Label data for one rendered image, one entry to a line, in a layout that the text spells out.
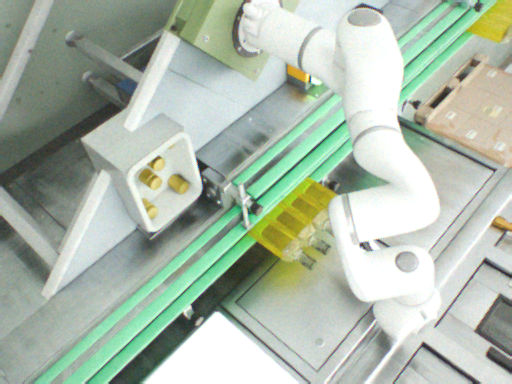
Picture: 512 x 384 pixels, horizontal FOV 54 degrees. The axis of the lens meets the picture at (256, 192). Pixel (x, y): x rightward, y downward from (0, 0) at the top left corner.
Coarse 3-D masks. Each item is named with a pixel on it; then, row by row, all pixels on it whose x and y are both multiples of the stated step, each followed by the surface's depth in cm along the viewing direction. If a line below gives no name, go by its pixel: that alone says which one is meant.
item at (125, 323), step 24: (312, 168) 138; (288, 192) 134; (240, 216) 130; (216, 240) 126; (192, 264) 122; (144, 288) 118; (168, 288) 118; (120, 312) 115; (144, 312) 114; (96, 336) 112; (120, 336) 111; (72, 360) 109; (96, 360) 108
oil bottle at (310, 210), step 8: (296, 192) 135; (288, 200) 133; (296, 200) 133; (304, 200) 133; (312, 200) 133; (296, 208) 132; (304, 208) 131; (312, 208) 131; (320, 208) 131; (304, 216) 130; (312, 216) 129; (320, 216) 129; (328, 216) 130; (320, 224) 129; (320, 232) 132
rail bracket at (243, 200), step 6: (222, 186) 121; (228, 186) 121; (240, 186) 114; (222, 192) 122; (228, 192) 121; (234, 192) 120; (240, 192) 116; (240, 198) 118; (246, 198) 118; (240, 204) 119; (246, 204) 118; (252, 204) 117; (258, 204) 116; (246, 210) 122; (252, 210) 116; (258, 210) 116; (246, 216) 124; (246, 222) 126; (246, 228) 126
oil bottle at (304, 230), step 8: (280, 208) 132; (288, 208) 132; (272, 216) 131; (280, 216) 131; (288, 216) 130; (296, 216) 130; (280, 224) 130; (288, 224) 129; (296, 224) 129; (304, 224) 128; (312, 224) 129; (296, 232) 127; (304, 232) 127; (312, 232) 127; (304, 240) 127
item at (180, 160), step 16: (176, 144) 115; (144, 160) 104; (176, 160) 121; (192, 160) 116; (128, 176) 103; (160, 176) 121; (192, 176) 121; (144, 192) 120; (160, 192) 125; (176, 192) 125; (192, 192) 125; (144, 208) 112; (160, 208) 122; (176, 208) 122; (160, 224) 120
